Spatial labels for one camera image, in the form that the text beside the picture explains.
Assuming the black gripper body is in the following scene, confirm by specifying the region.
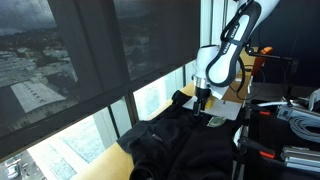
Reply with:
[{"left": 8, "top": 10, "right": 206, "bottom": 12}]
[{"left": 194, "top": 86, "right": 212, "bottom": 102}]

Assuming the black zip-up fleece jacket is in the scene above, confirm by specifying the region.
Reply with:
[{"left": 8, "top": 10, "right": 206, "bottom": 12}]
[{"left": 116, "top": 89, "right": 246, "bottom": 180}]

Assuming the white paper sheet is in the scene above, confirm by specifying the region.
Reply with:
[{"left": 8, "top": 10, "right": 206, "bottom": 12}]
[{"left": 182, "top": 95, "right": 243, "bottom": 121}]

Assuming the black orange bar clamp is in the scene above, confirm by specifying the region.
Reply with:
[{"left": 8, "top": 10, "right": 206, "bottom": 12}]
[
  {"left": 239, "top": 135, "right": 278, "bottom": 160},
  {"left": 248, "top": 102, "right": 272, "bottom": 118}
]

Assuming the white wrapped tube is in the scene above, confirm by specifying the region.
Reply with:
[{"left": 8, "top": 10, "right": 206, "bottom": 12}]
[{"left": 256, "top": 99, "right": 292, "bottom": 109}]

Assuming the dark mesh roller blind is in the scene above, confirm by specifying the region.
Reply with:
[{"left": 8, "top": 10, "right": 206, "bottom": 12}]
[
  {"left": 0, "top": 0, "right": 104, "bottom": 161},
  {"left": 113, "top": 0, "right": 202, "bottom": 83}
]

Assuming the small grey box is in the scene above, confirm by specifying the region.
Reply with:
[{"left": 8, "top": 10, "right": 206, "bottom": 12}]
[{"left": 276, "top": 105, "right": 292, "bottom": 122}]

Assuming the aluminium extrusion bar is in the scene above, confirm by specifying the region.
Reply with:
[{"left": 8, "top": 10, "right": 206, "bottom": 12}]
[
  {"left": 280, "top": 145, "right": 320, "bottom": 158},
  {"left": 283, "top": 155, "right": 320, "bottom": 174}
]

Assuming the white rounded object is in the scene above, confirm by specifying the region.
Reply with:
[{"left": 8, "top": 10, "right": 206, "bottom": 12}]
[{"left": 308, "top": 88, "right": 320, "bottom": 113}]

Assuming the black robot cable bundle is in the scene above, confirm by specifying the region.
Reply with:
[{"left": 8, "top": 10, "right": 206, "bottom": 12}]
[{"left": 229, "top": 54, "right": 256, "bottom": 101}]

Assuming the black camera stand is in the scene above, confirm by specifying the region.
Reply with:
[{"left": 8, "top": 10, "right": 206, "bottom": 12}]
[{"left": 244, "top": 39, "right": 299, "bottom": 98}]

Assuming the white mounting rail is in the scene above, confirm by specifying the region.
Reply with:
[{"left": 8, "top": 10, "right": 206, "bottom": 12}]
[{"left": 288, "top": 105, "right": 320, "bottom": 120}]

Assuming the grey cable coil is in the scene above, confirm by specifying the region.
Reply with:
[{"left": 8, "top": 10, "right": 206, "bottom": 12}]
[{"left": 288, "top": 116, "right": 320, "bottom": 144}]

